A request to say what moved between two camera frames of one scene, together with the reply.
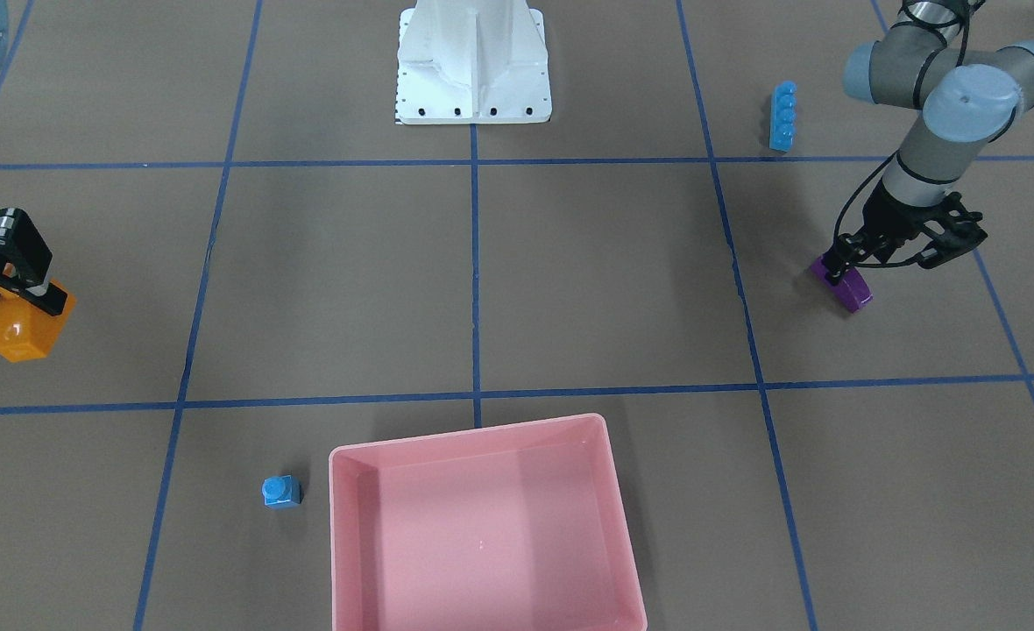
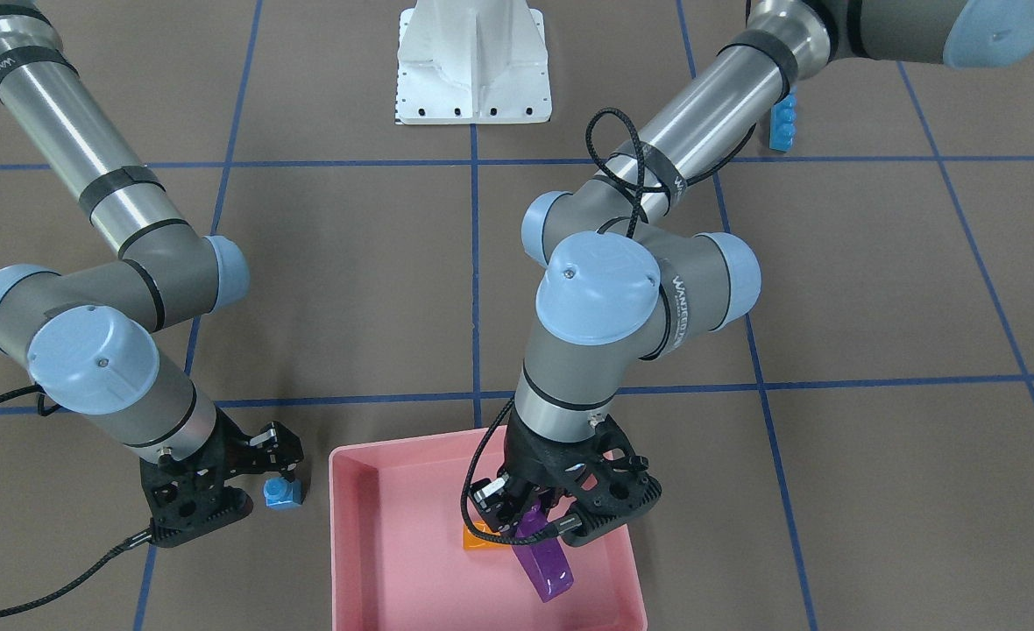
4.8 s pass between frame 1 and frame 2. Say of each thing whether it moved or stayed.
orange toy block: moved
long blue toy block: stayed
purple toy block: moved
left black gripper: moved
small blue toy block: stayed
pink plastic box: stayed
